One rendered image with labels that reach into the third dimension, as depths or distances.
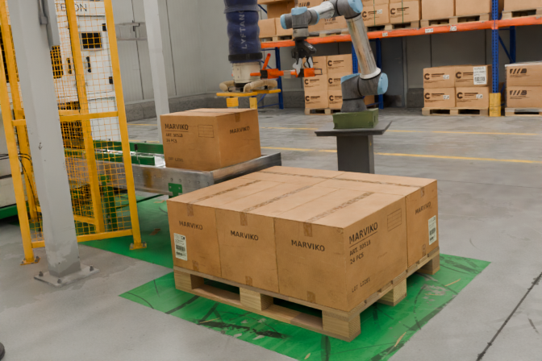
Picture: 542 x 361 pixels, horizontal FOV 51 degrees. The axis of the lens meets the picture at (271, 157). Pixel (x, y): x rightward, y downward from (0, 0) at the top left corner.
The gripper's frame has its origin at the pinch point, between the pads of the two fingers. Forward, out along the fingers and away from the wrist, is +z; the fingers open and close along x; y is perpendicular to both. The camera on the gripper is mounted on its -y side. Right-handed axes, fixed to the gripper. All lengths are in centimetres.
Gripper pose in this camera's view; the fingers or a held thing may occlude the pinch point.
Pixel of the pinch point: (305, 72)
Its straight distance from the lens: 330.1
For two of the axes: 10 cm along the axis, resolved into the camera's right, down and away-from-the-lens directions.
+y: -5.8, -1.0, 8.1
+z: 0.8, 9.8, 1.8
